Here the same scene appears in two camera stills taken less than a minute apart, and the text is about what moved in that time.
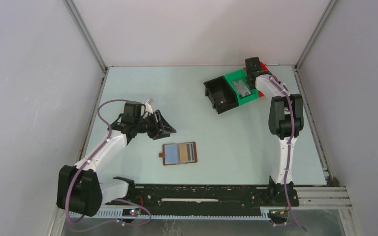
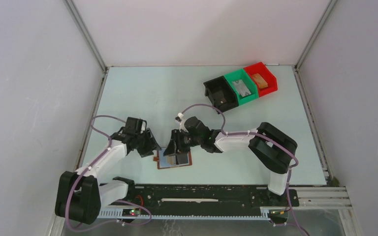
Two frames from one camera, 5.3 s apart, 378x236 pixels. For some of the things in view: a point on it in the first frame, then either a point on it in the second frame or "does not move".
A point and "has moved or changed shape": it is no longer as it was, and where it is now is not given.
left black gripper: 165,126 → 151,143
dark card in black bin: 219,97 does not move
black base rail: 199,197 does not move
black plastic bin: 220,94 does not move
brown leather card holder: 179,153 has moved or changed shape
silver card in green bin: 242,88 does not move
